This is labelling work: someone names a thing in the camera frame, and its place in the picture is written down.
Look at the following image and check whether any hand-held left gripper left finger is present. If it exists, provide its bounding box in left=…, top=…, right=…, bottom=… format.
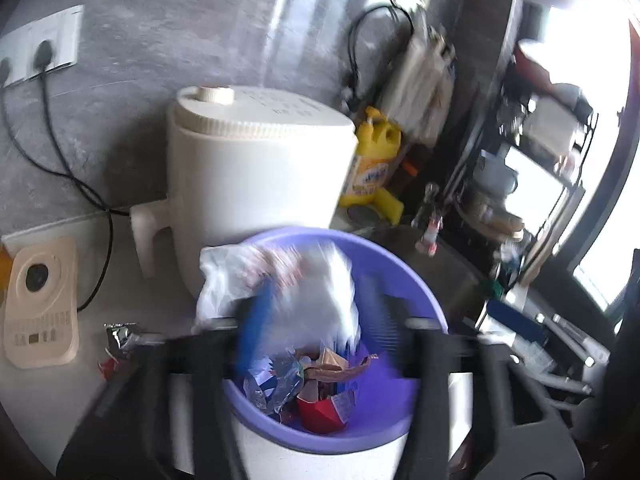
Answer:
left=56, top=285, right=281, bottom=480

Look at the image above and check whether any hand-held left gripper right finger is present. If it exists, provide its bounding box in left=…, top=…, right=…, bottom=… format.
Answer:
left=365, top=280, right=586, bottom=480

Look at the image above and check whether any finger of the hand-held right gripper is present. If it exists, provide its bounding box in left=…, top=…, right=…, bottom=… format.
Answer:
left=485, top=297, right=613, bottom=368

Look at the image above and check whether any aluminium foil ball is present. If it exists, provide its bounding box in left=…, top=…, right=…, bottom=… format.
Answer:
left=244, top=352, right=307, bottom=415

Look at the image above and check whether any white plastic bag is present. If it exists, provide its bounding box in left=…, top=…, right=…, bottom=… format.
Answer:
left=194, top=240, right=362, bottom=352

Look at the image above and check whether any brown paper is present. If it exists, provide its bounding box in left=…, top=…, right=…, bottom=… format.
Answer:
left=300, top=349, right=381, bottom=385

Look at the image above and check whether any purple plastic bin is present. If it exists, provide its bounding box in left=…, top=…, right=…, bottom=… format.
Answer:
left=222, top=226, right=450, bottom=456

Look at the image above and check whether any red carton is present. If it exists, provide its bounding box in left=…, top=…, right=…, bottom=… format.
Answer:
left=297, top=392, right=359, bottom=434

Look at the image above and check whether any chrome faucet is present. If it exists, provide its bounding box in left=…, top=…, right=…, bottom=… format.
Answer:
left=412, top=182, right=447, bottom=257

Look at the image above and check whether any silver crumpled wrapper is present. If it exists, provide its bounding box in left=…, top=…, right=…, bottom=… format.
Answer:
left=104, top=322, right=166, bottom=361

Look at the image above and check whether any grey bowl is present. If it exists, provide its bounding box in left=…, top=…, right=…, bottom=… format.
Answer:
left=472, top=154, right=520, bottom=197

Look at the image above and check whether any black dish rack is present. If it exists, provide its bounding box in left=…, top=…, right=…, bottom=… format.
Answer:
left=445, top=0, right=603, bottom=288

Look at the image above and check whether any cream air fryer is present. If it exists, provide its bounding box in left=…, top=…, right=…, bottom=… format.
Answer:
left=130, top=86, right=358, bottom=301

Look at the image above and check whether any yellow detergent bottle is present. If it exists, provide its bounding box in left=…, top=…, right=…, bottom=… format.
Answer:
left=340, top=106, right=405, bottom=226

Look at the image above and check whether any beige kitchen scale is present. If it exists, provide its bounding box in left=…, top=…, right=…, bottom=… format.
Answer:
left=2, top=236, right=80, bottom=370

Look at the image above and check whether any black round knob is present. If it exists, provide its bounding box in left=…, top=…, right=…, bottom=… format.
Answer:
left=25, top=262, right=51, bottom=293

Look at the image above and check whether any white wall-mounted device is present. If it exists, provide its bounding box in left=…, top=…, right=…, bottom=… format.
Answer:
left=384, top=0, right=457, bottom=147

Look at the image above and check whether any black looped cable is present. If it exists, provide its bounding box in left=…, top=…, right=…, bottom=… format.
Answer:
left=344, top=5, right=417, bottom=112

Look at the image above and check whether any white wall socket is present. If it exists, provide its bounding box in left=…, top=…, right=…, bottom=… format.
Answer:
left=0, top=27, right=32, bottom=86
left=20, top=5, right=85, bottom=80

